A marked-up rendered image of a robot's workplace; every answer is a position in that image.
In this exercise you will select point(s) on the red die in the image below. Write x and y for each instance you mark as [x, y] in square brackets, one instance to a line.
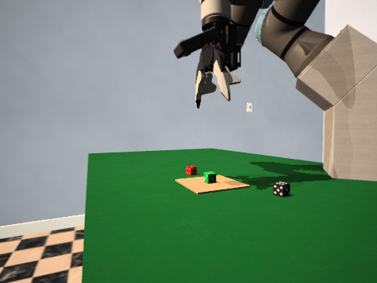
[191, 170]

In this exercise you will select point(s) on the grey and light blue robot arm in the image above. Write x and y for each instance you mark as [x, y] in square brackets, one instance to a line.
[280, 29]

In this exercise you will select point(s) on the green die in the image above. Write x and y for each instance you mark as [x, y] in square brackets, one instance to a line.
[209, 177]

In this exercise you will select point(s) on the black die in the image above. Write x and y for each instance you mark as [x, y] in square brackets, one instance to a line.
[281, 189]

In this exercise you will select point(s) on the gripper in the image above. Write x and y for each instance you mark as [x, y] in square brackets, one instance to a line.
[212, 60]

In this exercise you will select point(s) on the tan flat mat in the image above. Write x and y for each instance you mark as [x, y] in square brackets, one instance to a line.
[197, 185]

